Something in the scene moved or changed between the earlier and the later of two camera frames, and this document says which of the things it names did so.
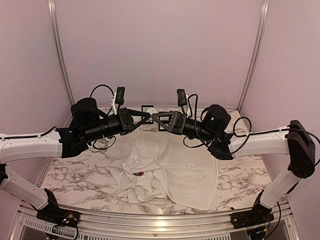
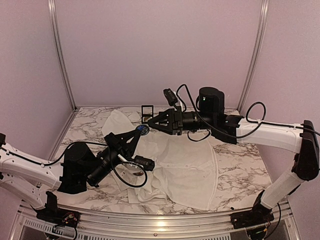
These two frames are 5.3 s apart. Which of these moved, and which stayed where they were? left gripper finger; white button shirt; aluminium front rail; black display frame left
Moved: left gripper finger
Stayed: black display frame left; white button shirt; aluminium front rail
